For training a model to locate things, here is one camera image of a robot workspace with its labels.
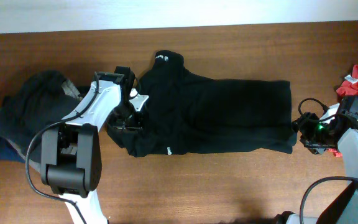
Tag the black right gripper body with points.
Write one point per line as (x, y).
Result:
(314, 134)

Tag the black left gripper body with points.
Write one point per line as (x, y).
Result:
(127, 118)

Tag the black polo shirt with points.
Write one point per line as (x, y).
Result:
(187, 113)

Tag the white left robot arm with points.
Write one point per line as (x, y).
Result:
(71, 157)

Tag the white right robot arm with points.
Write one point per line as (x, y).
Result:
(344, 208)

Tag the dark folded garment on pile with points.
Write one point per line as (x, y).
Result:
(43, 99)

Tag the navy folded garment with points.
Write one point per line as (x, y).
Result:
(5, 151)

